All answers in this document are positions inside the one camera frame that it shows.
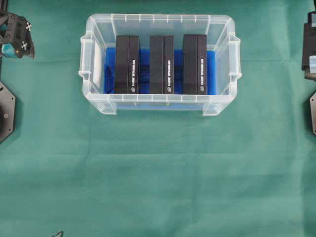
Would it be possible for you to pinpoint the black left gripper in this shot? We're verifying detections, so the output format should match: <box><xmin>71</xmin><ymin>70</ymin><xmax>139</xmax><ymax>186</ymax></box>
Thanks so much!
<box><xmin>0</xmin><ymin>10</ymin><xmax>35</xmax><ymax>59</ymax></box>

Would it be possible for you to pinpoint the black camera box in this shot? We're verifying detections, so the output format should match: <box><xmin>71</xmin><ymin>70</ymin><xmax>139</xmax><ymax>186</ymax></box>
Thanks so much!
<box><xmin>114</xmin><ymin>35</ymin><xmax>140</xmax><ymax>94</ymax></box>
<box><xmin>150</xmin><ymin>35</ymin><xmax>174</xmax><ymax>94</ymax></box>
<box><xmin>183</xmin><ymin>34</ymin><xmax>208</xmax><ymax>95</ymax></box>

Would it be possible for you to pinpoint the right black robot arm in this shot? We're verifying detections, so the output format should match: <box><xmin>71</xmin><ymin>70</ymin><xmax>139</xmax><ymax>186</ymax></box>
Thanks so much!
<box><xmin>302</xmin><ymin>11</ymin><xmax>316</xmax><ymax>81</ymax></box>

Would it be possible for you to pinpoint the clear plastic storage case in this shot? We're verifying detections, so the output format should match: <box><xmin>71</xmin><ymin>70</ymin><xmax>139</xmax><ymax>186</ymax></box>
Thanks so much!
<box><xmin>79</xmin><ymin>14</ymin><xmax>242</xmax><ymax>116</ymax></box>

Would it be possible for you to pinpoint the blue foam liner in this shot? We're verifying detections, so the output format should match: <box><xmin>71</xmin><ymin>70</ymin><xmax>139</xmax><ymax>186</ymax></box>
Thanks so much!
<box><xmin>104</xmin><ymin>47</ymin><xmax>216</xmax><ymax>95</ymax></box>

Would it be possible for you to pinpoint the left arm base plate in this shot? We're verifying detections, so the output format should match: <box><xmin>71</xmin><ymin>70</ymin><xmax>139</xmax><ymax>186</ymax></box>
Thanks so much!
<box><xmin>0</xmin><ymin>82</ymin><xmax>16</xmax><ymax>143</ymax></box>

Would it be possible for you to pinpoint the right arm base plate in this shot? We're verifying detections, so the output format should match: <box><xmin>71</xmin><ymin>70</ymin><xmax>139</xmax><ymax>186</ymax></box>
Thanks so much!
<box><xmin>310</xmin><ymin>92</ymin><xmax>316</xmax><ymax>135</ymax></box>

